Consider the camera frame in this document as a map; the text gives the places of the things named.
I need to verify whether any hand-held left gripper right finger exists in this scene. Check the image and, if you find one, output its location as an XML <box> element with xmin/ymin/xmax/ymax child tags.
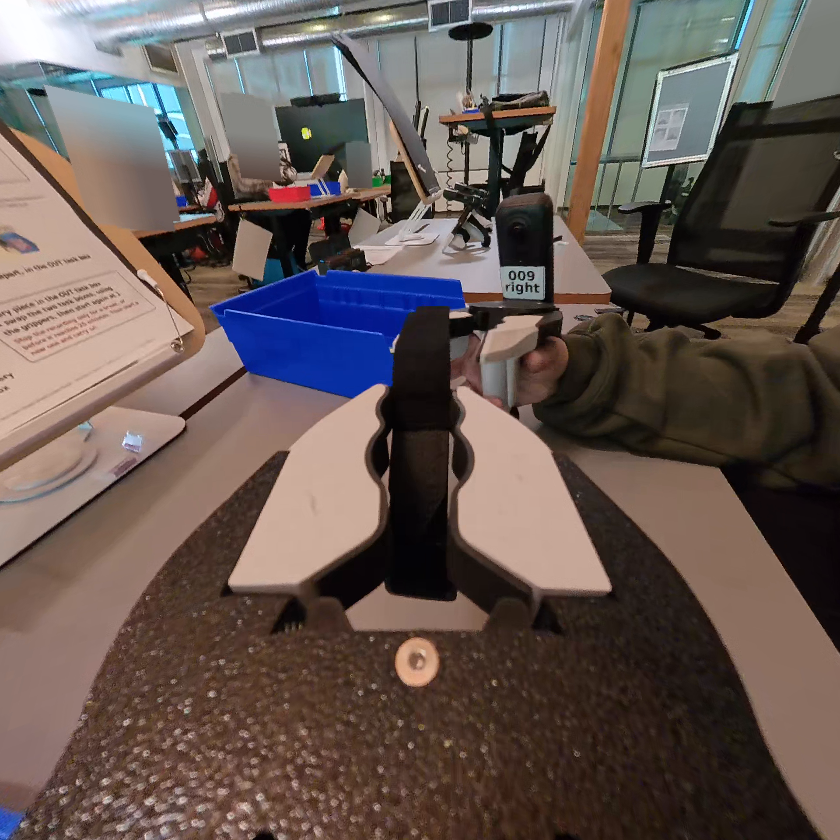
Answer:
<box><xmin>448</xmin><ymin>386</ymin><xmax>614</xmax><ymax>608</ymax></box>

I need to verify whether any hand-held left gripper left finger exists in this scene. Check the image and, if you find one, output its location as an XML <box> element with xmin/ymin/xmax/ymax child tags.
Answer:
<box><xmin>227</xmin><ymin>383</ymin><xmax>395</xmax><ymax>611</ymax></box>

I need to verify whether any black hook-and-loop strap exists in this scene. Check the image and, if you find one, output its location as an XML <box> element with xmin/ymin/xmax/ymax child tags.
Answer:
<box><xmin>386</xmin><ymin>305</ymin><xmax>475</xmax><ymax>599</ymax></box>

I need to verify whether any person's right forearm green sleeve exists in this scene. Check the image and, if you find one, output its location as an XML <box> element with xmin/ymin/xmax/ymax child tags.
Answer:
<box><xmin>533</xmin><ymin>314</ymin><xmax>840</xmax><ymax>490</ymax></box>

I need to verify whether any person's right hand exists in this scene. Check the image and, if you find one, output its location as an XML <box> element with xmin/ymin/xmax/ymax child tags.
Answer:
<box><xmin>450</xmin><ymin>335</ymin><xmax>571</xmax><ymax>411</ymax></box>

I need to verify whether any grey office table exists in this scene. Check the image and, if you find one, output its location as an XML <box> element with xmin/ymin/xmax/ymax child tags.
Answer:
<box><xmin>357</xmin><ymin>215</ymin><xmax>613</xmax><ymax>307</ymax></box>

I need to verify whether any black device on table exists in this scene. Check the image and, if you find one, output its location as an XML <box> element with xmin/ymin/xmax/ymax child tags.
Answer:
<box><xmin>442</xmin><ymin>182</ymin><xmax>494</xmax><ymax>253</ymax></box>

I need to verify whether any wooden standing desk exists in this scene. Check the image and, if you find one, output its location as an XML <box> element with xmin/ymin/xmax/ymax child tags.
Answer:
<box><xmin>438</xmin><ymin>92</ymin><xmax>557</xmax><ymax>198</ymax></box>

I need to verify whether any blue plastic bin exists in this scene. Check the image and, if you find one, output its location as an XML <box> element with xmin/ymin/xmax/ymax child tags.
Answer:
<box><xmin>210</xmin><ymin>269</ymin><xmax>468</xmax><ymax>399</ymax></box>

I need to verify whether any dark panel on white stand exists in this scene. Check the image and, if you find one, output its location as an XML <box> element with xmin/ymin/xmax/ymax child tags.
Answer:
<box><xmin>330</xmin><ymin>35</ymin><xmax>443</xmax><ymax>248</ymax></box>

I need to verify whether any framed notice board on stand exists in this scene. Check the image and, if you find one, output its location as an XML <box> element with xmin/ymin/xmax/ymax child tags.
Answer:
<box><xmin>640</xmin><ymin>52</ymin><xmax>740</xmax><ymax>217</ymax></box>

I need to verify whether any black mesh office chair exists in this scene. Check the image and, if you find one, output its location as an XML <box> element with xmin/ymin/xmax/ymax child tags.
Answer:
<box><xmin>602</xmin><ymin>95</ymin><xmax>840</xmax><ymax>343</ymax></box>

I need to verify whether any black monitor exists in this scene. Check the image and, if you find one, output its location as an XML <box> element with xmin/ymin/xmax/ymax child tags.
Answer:
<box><xmin>274</xmin><ymin>97</ymin><xmax>370</xmax><ymax>173</ymax></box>

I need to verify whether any small grey monitor back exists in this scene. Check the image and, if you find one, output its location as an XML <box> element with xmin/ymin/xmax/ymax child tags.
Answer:
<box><xmin>218</xmin><ymin>92</ymin><xmax>284</xmax><ymax>182</ymax></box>

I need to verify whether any instruction sheet on wooden stand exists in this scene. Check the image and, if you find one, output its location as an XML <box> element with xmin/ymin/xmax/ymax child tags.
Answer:
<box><xmin>0</xmin><ymin>121</ymin><xmax>206</xmax><ymax>567</ymax></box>

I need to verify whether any large grey monitor back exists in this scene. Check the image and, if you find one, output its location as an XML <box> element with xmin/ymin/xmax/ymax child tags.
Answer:
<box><xmin>43</xmin><ymin>84</ymin><xmax>181</xmax><ymax>232</ymax></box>

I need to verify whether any wooden post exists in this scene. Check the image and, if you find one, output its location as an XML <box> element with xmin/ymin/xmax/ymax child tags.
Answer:
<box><xmin>566</xmin><ymin>0</ymin><xmax>632</xmax><ymax>245</ymax></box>

